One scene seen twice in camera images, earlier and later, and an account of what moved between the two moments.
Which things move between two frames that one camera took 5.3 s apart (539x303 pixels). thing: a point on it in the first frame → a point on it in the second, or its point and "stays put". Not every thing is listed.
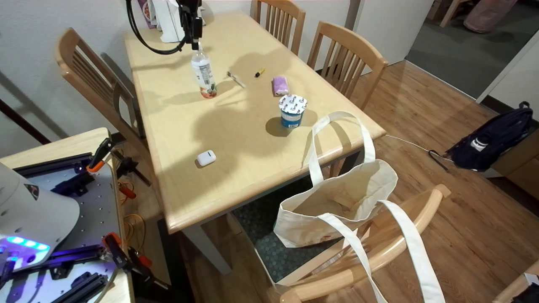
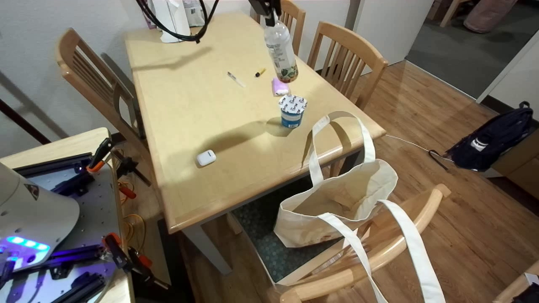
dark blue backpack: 491,138 stays put
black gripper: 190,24 → 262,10
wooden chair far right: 350,64 stays put
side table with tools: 109,255 stays put
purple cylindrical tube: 278,86 stays put
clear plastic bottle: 203,74 → 279,46
